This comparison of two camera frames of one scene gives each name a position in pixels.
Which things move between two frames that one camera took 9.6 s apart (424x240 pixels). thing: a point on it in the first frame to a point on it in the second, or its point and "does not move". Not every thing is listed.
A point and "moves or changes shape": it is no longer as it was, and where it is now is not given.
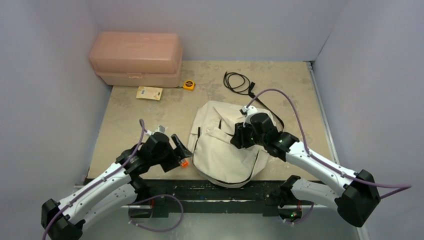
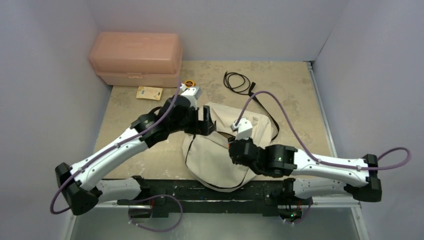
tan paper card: [149, 92] does not move
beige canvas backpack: [216, 159] moves or changes shape
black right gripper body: [241, 135] to [237, 152]
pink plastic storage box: [137, 59] does not move
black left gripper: [180, 151] to [203, 127]
